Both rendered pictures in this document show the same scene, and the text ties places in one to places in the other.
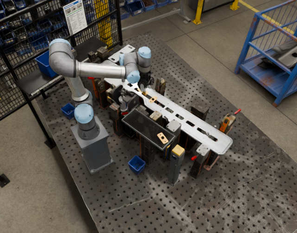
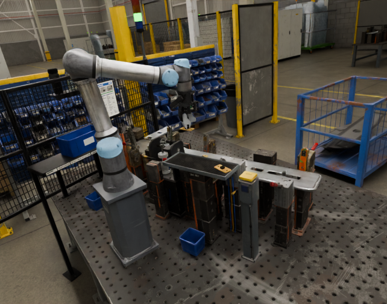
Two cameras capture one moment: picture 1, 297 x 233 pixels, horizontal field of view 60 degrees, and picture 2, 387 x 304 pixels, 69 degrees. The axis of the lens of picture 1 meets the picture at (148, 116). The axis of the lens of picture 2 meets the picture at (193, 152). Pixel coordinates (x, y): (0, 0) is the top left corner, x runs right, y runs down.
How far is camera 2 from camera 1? 0.85 m
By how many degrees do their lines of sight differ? 28
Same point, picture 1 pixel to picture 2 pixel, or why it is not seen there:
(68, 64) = (86, 55)
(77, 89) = (100, 117)
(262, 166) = (378, 220)
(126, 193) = (182, 283)
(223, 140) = (308, 177)
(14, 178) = not seen: outside the picture
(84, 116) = (110, 146)
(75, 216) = not seen: outside the picture
